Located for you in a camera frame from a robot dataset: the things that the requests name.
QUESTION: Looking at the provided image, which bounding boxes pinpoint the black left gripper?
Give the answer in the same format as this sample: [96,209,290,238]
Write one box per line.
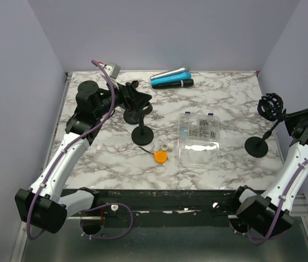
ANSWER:
[94,77,152,118]

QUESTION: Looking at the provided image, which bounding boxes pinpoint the black fork clip mic stand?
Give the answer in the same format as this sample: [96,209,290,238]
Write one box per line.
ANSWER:
[123,80,143,126]

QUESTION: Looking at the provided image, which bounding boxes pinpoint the black ring clip mic stand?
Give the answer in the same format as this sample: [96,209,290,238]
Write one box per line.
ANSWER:
[131,102,154,146]

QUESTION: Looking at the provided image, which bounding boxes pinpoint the black microphone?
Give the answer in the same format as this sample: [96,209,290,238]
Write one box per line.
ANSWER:
[152,79,194,90]

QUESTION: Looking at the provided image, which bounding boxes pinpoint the silver microphone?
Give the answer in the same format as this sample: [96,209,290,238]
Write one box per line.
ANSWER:
[150,66,189,81]

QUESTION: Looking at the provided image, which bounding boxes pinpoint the blue microphone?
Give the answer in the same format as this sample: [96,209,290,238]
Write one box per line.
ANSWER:
[151,72,191,86]

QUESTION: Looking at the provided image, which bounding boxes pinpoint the black shock mount mic stand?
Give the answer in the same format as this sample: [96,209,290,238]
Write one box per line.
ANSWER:
[244,93,286,158]

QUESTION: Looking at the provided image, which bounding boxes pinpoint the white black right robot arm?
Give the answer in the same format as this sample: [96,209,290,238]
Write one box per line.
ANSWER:
[230,109,308,245]

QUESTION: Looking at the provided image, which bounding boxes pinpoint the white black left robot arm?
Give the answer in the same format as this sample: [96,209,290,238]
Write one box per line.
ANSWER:
[15,80,152,234]

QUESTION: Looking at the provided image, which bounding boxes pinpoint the white plastic fitting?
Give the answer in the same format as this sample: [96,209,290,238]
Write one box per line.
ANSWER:
[167,143,174,152]

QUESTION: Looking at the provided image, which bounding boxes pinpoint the clear plastic screw box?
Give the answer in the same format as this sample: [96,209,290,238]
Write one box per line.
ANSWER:
[176,111,220,170]

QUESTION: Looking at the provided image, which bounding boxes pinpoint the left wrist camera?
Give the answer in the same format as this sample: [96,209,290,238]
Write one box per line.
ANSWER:
[101,63,121,80]

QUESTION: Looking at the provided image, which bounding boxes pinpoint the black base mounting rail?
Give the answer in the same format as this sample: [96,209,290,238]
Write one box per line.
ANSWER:
[72,189,241,228]

